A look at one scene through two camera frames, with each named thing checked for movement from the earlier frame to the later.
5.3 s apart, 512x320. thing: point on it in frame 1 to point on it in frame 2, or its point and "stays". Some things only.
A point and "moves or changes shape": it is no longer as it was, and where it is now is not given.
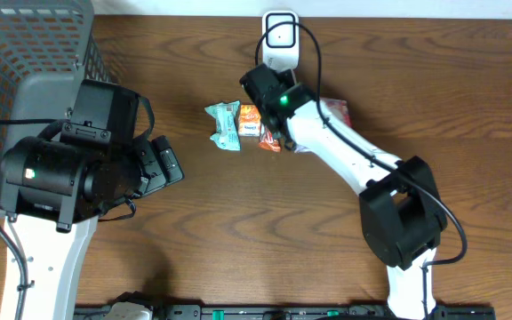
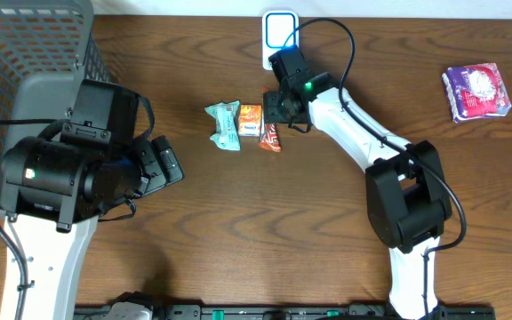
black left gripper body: (158, 164) stays
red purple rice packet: (337, 109) moves or changes shape
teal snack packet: (226, 134) stays
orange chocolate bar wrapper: (267, 140) stays
